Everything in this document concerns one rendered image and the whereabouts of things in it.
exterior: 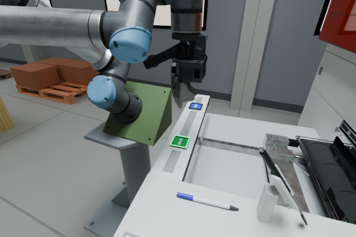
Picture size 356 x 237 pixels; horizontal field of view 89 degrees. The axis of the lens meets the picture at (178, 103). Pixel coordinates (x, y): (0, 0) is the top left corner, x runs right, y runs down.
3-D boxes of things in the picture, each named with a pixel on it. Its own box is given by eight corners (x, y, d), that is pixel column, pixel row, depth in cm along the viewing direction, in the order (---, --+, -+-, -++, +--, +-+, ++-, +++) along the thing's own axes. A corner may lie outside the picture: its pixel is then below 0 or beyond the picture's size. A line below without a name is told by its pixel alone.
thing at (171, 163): (207, 118, 100) (210, 95, 94) (180, 214, 54) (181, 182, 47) (191, 116, 103) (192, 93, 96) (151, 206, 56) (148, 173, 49)
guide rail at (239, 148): (331, 166, 70) (335, 161, 68) (334, 171, 68) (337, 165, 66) (202, 142, 82) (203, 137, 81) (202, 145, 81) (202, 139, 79)
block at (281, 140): (285, 142, 73) (287, 136, 72) (287, 147, 70) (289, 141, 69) (264, 138, 75) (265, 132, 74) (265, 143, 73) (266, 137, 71)
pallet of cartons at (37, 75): (107, 86, 357) (102, 62, 335) (67, 106, 286) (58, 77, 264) (61, 78, 401) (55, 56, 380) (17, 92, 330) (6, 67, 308)
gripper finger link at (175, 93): (176, 99, 49) (176, 67, 44) (171, 99, 49) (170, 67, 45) (181, 92, 53) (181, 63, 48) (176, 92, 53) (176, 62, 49)
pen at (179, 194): (239, 206, 40) (177, 191, 43) (239, 210, 39) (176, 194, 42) (238, 208, 40) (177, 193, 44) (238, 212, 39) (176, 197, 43)
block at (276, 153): (290, 155, 67) (292, 149, 65) (292, 162, 64) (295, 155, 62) (266, 151, 69) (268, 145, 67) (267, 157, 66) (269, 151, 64)
